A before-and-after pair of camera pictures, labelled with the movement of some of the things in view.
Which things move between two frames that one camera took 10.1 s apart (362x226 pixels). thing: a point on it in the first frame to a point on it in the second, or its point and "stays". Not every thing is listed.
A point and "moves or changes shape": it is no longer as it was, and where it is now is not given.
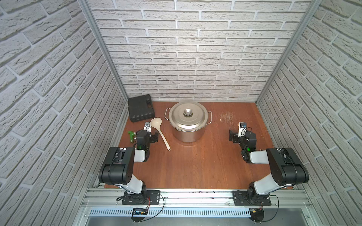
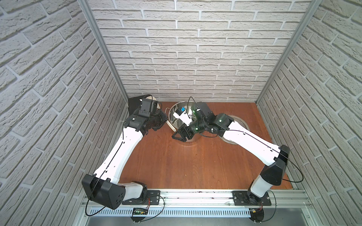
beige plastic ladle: x=156 y=122 to x=171 y=125
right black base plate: x=247 y=197 stays
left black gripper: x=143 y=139 to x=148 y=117
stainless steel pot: x=188 y=137 moves or changes shape
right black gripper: x=235 y=135 to x=180 y=132
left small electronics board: x=139 y=211 stays
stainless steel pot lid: x=188 y=114 to x=239 y=121
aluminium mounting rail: x=281 y=198 stays
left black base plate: x=147 y=197 stays
